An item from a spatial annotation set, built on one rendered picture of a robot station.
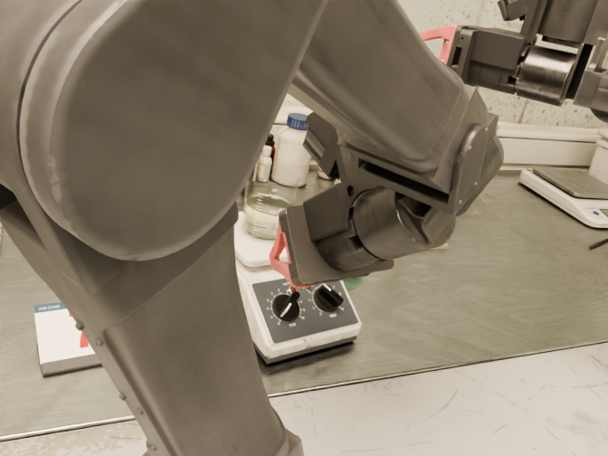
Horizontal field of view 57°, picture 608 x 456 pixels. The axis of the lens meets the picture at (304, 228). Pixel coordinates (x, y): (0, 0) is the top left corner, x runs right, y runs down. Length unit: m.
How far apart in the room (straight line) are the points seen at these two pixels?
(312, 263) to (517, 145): 1.13
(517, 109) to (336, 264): 1.14
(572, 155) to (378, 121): 1.45
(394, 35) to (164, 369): 0.16
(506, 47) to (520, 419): 0.40
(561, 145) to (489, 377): 1.03
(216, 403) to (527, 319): 0.66
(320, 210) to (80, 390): 0.29
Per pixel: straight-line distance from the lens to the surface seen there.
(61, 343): 0.62
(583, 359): 0.83
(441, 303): 0.82
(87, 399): 0.58
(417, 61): 0.27
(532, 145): 1.57
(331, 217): 0.43
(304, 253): 0.46
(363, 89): 0.23
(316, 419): 0.58
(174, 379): 0.21
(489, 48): 0.68
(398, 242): 0.40
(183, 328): 0.20
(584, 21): 0.67
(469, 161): 0.35
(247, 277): 0.63
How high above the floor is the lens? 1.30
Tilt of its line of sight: 26 degrees down
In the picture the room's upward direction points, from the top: 11 degrees clockwise
